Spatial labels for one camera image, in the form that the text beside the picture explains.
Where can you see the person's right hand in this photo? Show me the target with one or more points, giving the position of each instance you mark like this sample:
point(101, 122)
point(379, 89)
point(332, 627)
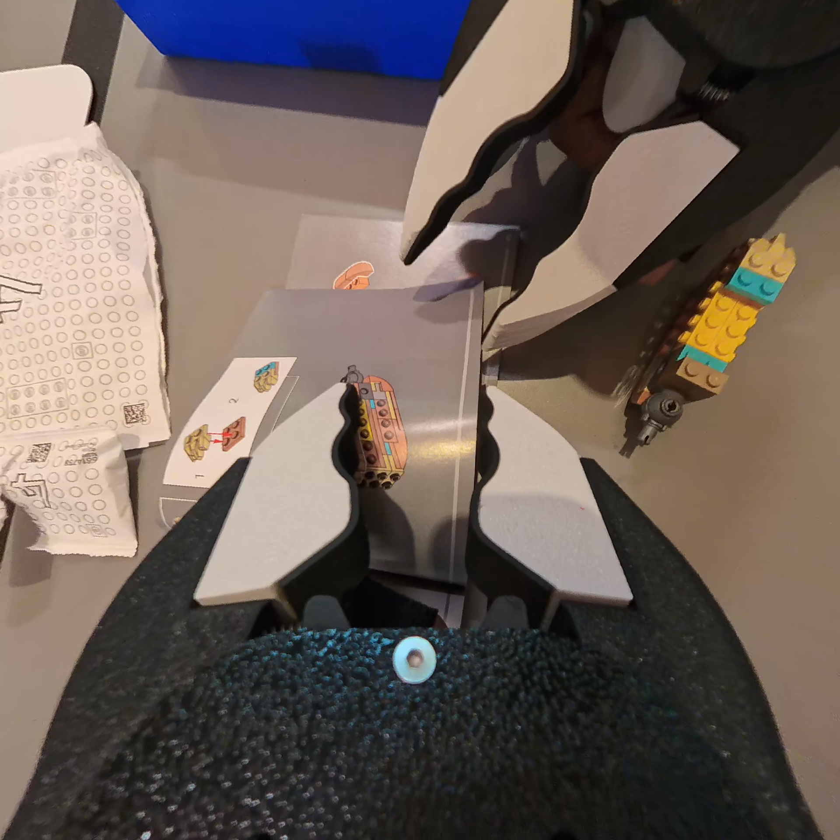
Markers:
point(581, 128)

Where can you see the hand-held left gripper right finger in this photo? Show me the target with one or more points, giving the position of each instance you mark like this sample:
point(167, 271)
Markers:
point(551, 512)

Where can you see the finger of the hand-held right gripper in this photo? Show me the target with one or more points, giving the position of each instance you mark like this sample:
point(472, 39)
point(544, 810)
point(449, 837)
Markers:
point(485, 98)
point(623, 216)

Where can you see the white cardboard piece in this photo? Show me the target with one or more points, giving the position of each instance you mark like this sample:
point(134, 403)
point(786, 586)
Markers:
point(39, 105)

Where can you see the small white paper bag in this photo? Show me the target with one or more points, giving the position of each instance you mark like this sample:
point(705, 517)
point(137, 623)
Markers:
point(72, 499)

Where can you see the large white paper bag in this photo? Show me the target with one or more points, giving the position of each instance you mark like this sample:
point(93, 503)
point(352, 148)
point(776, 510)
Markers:
point(72, 295)

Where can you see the blue plastic bin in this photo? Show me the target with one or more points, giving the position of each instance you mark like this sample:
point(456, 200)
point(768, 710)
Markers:
point(295, 33)

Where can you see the grey lego instruction booklet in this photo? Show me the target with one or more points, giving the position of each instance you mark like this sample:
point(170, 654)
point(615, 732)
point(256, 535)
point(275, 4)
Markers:
point(420, 328)

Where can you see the multicoloured lego build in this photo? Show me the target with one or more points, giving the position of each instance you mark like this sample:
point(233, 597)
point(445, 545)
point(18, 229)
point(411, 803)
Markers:
point(722, 321)

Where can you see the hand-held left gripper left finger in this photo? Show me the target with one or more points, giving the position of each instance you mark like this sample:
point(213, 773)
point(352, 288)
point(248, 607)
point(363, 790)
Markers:
point(282, 512)

